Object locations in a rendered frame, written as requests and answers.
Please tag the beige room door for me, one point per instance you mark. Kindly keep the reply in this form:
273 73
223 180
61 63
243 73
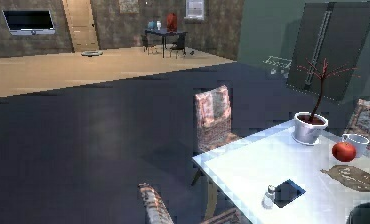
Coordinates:
80 25

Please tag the red apple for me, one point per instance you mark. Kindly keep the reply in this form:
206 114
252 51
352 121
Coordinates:
343 151

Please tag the dark small table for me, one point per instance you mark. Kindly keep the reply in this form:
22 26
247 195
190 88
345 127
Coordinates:
164 33

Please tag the white bowl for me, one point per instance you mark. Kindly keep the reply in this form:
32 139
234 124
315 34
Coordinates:
359 142

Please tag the red box-shaped object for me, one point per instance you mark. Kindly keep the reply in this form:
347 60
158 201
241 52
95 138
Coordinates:
172 22

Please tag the blue small cup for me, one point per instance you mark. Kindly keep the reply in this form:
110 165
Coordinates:
151 25

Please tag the pink patterned chair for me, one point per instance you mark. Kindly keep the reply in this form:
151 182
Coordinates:
213 120
156 208

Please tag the red twig plant white pot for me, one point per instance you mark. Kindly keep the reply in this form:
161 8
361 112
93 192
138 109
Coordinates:
309 128

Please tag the white small jar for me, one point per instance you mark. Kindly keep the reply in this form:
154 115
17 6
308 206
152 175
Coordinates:
158 25

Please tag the dark chair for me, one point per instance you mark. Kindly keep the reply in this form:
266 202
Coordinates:
148 42
179 45

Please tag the wall-mounted television set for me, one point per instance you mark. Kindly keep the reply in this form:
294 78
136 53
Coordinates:
29 21

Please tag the black rounded object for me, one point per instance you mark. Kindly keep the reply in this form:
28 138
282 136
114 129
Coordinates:
363 214

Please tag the framed beige wall picture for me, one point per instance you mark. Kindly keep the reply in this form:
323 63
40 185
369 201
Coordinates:
129 6

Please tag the round grey robot vacuum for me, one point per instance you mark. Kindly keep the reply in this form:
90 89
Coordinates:
91 53

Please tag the dark grey fridge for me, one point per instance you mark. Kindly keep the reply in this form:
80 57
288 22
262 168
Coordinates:
329 50

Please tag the white framed window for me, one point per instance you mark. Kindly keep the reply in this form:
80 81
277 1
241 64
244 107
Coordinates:
195 8

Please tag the clear salt shaker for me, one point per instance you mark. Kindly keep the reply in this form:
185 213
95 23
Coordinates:
269 197

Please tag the white dining table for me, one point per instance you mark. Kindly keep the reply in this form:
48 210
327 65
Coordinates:
286 173

